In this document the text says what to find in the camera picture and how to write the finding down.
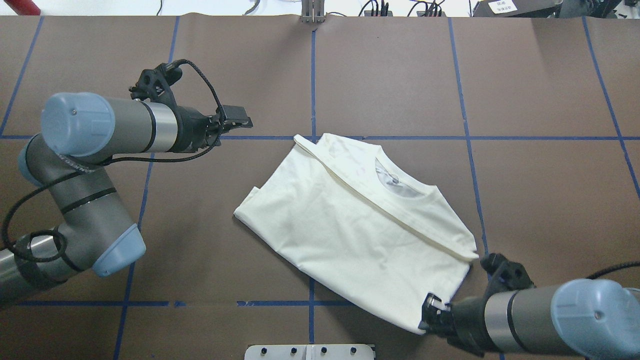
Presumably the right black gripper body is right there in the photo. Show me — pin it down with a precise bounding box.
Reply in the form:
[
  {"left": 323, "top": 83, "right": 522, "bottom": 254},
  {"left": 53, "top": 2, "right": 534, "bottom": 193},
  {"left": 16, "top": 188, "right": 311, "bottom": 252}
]
[{"left": 436, "top": 296, "right": 489, "bottom": 357}]

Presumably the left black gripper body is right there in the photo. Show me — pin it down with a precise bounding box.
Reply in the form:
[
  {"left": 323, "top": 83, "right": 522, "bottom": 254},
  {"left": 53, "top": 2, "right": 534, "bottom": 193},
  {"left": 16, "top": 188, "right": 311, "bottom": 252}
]
[{"left": 174, "top": 105, "right": 221, "bottom": 153}]

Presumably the white cotton t-shirt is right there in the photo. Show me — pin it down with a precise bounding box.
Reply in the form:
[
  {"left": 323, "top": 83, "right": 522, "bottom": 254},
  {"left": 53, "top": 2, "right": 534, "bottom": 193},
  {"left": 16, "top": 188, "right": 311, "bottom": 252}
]
[{"left": 234, "top": 133, "right": 479, "bottom": 335}]

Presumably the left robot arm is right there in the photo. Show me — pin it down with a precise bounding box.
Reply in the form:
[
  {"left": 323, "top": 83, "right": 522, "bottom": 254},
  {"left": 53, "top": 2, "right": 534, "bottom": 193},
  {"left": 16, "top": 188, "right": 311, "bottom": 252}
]
[{"left": 1, "top": 92, "right": 253, "bottom": 309}]

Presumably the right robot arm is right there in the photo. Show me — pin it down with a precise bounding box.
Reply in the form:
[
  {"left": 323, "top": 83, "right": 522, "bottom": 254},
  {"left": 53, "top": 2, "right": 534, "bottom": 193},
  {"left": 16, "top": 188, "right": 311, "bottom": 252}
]
[{"left": 418, "top": 278, "right": 640, "bottom": 360}]

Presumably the small connector board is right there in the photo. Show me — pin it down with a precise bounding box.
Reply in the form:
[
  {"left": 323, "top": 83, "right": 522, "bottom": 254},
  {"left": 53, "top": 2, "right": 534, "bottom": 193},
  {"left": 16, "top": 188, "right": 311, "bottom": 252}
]
[
  {"left": 406, "top": 0, "right": 446, "bottom": 18},
  {"left": 358, "top": 0, "right": 393, "bottom": 18}
]

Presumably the red water bottle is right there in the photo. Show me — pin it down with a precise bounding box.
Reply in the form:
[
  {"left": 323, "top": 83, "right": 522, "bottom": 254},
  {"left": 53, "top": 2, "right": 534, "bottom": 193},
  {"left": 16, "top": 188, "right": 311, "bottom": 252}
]
[{"left": 3, "top": 0, "right": 42, "bottom": 16}]

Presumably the black power adapter box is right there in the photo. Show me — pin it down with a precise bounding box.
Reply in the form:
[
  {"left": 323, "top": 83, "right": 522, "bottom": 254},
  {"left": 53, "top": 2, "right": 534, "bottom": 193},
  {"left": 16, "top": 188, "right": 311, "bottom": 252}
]
[{"left": 471, "top": 0, "right": 563, "bottom": 18}]

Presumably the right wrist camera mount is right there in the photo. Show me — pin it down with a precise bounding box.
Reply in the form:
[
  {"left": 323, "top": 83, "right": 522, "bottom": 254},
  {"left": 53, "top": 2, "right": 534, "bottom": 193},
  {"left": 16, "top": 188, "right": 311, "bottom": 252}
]
[{"left": 480, "top": 253, "right": 536, "bottom": 299}]

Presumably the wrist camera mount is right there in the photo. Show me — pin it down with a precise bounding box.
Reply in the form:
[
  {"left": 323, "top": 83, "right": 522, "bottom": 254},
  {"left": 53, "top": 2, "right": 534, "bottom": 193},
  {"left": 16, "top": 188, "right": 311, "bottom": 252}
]
[
  {"left": 128, "top": 63, "right": 183, "bottom": 107},
  {"left": 480, "top": 253, "right": 536, "bottom": 299}
]

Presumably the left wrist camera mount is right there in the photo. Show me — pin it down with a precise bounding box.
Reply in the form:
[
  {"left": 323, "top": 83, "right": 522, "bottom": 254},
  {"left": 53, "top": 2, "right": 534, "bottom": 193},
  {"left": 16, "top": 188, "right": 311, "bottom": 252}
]
[{"left": 128, "top": 63, "right": 183, "bottom": 107}]

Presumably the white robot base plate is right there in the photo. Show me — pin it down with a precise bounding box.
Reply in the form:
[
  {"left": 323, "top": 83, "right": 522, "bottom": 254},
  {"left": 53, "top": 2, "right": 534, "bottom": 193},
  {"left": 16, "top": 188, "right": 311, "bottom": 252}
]
[{"left": 244, "top": 343, "right": 377, "bottom": 360}]

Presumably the aluminium frame post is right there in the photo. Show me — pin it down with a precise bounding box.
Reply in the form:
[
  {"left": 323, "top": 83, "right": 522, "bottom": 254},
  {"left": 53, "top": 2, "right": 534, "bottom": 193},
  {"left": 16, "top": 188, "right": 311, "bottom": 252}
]
[{"left": 300, "top": 0, "right": 326, "bottom": 24}]

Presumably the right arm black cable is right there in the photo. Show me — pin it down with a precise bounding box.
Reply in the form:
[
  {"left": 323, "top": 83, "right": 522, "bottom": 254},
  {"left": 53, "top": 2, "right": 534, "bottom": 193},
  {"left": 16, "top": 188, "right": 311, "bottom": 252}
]
[{"left": 585, "top": 261, "right": 640, "bottom": 281}]

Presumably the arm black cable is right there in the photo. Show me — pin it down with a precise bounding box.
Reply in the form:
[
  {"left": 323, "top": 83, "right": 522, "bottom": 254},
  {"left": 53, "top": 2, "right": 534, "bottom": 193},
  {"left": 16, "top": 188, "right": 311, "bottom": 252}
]
[
  {"left": 585, "top": 261, "right": 640, "bottom": 281},
  {"left": 1, "top": 59, "right": 226, "bottom": 263}
]

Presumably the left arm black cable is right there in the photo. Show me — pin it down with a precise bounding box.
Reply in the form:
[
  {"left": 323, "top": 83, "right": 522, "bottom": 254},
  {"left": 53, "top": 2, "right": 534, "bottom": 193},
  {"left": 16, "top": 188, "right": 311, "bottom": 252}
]
[{"left": 1, "top": 59, "right": 226, "bottom": 263}]

